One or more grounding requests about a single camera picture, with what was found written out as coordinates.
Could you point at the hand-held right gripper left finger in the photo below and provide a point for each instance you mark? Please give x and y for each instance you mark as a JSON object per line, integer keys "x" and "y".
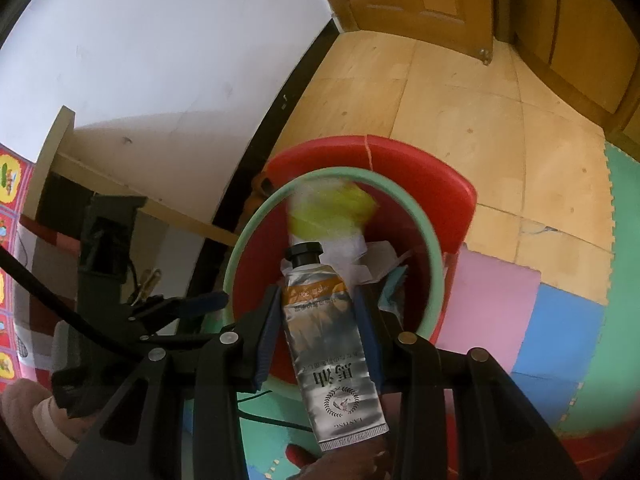
{"x": 265, "y": 355}

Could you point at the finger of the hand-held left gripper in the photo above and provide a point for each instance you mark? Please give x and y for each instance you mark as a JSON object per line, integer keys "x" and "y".
{"x": 200, "y": 304}

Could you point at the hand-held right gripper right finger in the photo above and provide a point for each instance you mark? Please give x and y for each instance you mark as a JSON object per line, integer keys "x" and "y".
{"x": 372, "y": 340}

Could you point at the silver hand cream tube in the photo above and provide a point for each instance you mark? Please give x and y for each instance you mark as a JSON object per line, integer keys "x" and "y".
{"x": 330, "y": 360}

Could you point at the teal printed wipes packet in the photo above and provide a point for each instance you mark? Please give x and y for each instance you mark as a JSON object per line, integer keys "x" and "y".
{"x": 395, "y": 290}

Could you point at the red bin with green rim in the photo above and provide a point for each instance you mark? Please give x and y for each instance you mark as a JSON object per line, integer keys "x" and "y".
{"x": 257, "y": 270}

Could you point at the yellow green wrapper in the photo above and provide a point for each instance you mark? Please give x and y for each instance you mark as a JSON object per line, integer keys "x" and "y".
{"x": 335, "y": 210}

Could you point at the checked heart blanket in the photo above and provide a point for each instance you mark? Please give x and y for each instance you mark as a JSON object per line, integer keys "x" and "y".
{"x": 45, "y": 270}

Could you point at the white paper sheet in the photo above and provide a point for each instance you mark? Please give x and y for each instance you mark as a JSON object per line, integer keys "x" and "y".
{"x": 385, "y": 260}

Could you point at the red slipper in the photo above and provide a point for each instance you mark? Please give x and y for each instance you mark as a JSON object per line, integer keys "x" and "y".
{"x": 300, "y": 455}

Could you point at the brown slipper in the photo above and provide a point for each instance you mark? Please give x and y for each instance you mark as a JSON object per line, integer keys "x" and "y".
{"x": 260, "y": 187}

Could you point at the colourful foam floor mat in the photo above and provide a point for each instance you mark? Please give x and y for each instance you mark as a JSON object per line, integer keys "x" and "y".
{"x": 500, "y": 300}

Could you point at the beige bedside table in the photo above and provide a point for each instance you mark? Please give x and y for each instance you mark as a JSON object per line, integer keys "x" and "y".
{"x": 60, "y": 135}

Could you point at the red plastic stool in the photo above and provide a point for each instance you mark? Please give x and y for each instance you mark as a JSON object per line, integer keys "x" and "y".
{"x": 425, "y": 170}

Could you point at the wooden cabinet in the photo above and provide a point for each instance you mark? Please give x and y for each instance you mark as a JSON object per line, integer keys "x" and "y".
{"x": 575, "y": 25}

